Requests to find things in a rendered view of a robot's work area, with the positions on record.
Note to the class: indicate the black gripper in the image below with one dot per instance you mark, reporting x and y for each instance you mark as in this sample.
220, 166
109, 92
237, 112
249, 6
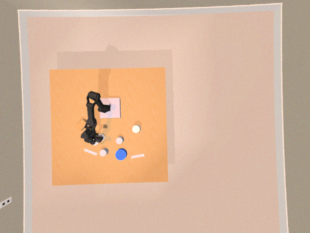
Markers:
96, 139

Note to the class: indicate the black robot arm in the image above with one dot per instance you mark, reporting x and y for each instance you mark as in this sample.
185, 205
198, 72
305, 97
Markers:
91, 121

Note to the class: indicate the blue cylinder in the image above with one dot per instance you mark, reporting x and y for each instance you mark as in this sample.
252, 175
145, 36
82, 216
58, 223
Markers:
121, 154

